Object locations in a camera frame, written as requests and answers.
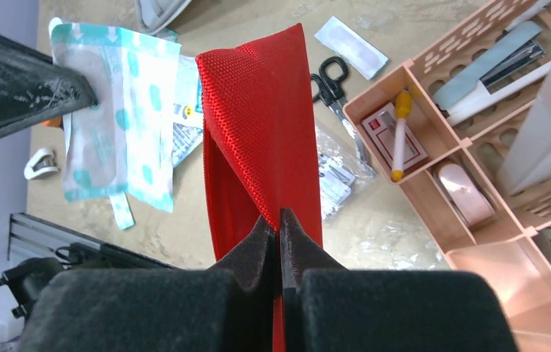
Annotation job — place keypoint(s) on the clear bag of sachets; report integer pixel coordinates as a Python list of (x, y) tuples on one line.
[(341, 174)]

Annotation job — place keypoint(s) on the white staple remover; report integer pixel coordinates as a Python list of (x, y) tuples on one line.
[(41, 165)]

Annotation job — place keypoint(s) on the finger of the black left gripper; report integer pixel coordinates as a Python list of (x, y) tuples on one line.
[(33, 89)]

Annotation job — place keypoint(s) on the grey open medicine case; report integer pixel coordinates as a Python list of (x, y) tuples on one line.
[(155, 15)]

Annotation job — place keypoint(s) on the small teal plaster strip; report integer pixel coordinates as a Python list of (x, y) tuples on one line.
[(122, 212)]

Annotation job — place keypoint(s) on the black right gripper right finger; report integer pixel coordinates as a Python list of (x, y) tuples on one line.
[(328, 307)]

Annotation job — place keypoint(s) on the red fabric pouch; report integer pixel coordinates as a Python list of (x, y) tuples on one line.
[(260, 157)]

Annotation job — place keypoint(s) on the brown bottle orange cap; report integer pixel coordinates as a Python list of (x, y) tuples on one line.
[(56, 122)]

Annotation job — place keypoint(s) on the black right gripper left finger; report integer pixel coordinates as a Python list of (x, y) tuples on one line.
[(198, 301)]

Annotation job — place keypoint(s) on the red white card box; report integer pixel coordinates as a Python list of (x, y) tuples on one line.
[(380, 127)]

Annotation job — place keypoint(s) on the yellow white marker pen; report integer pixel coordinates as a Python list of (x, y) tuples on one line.
[(403, 107)]

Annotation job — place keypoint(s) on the pink eraser block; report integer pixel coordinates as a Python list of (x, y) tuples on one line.
[(470, 203)]

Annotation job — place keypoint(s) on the white blue mask packet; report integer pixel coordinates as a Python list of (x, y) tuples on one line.
[(187, 113)]

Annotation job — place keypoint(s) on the peach plastic desk organizer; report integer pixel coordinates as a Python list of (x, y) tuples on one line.
[(512, 249)]

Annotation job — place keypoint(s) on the teal dotted gauze packet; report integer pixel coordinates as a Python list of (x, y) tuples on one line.
[(124, 143)]

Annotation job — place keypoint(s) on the grey stapler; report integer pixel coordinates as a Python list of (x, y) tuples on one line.
[(465, 94)]

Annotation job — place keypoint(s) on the white plaster packet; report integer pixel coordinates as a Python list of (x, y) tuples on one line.
[(351, 47)]

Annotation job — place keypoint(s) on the black handled scissors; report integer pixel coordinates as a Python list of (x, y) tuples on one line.
[(331, 94)]

